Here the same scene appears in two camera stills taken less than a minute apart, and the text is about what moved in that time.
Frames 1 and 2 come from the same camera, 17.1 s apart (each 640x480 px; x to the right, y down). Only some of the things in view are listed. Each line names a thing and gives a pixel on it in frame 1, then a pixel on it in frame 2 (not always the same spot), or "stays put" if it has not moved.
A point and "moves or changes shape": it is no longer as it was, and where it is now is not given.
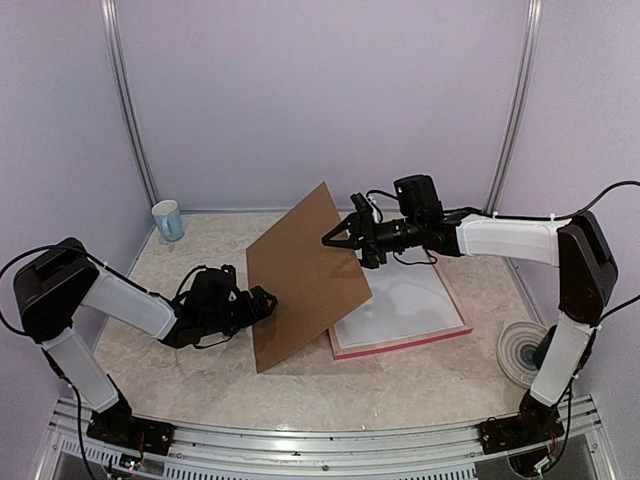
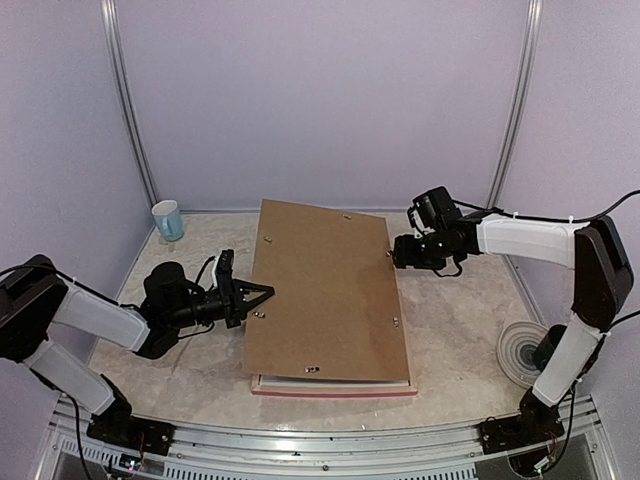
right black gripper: (356, 225) -> (405, 255)
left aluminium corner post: (109, 10) stays put
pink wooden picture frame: (411, 307) -> (331, 391)
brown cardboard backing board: (316, 284) moves or changes shape
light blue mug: (169, 219) stays put
